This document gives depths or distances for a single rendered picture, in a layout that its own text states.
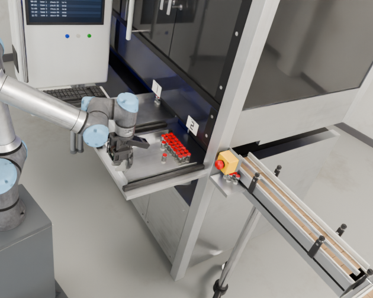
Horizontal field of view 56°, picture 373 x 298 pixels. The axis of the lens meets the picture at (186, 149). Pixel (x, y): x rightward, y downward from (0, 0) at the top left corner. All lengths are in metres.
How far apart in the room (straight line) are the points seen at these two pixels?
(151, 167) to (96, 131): 0.50
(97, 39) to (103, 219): 1.16
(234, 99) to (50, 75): 1.17
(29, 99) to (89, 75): 1.15
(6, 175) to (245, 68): 0.90
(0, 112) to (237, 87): 0.83
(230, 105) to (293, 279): 1.48
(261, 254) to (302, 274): 0.29
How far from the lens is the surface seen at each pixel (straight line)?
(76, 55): 2.15
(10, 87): 1.11
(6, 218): 1.42
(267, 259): 2.56
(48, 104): 1.12
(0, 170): 1.34
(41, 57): 2.11
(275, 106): 1.60
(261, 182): 1.58
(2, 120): 1.34
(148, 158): 1.61
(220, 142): 1.49
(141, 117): 1.86
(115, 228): 2.44
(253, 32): 1.29
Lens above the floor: 1.91
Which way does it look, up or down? 37 degrees down
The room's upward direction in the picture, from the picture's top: 14 degrees clockwise
